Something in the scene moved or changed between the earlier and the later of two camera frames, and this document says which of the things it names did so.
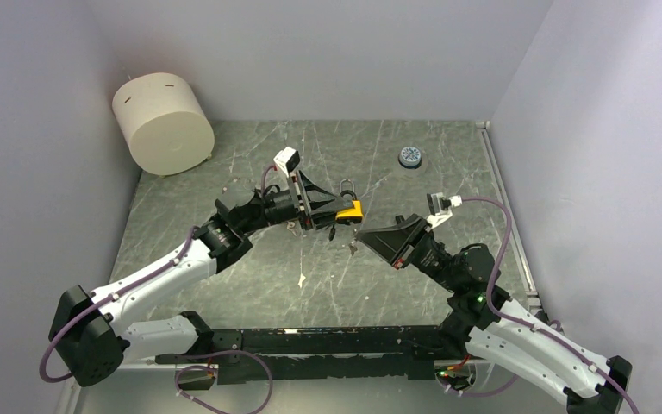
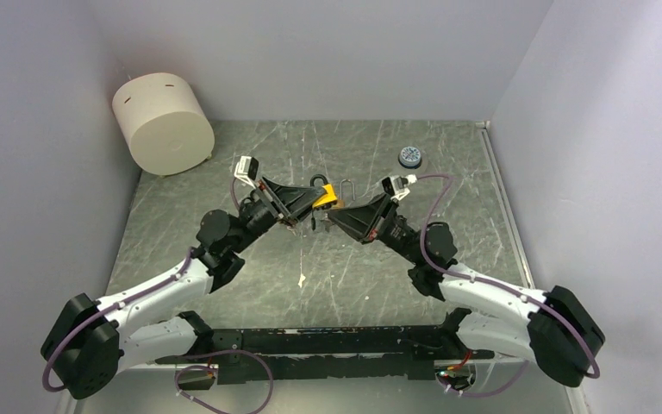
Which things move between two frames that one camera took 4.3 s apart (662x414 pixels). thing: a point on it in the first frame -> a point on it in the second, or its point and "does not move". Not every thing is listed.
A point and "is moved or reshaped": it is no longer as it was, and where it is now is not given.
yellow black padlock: (350, 216) is moved or reshaped
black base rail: (295, 354) does not move
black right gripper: (396, 242) -> (365, 222)
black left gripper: (318, 204) -> (297, 201)
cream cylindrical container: (165, 127) does not move
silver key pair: (352, 244) is moved or reshaped
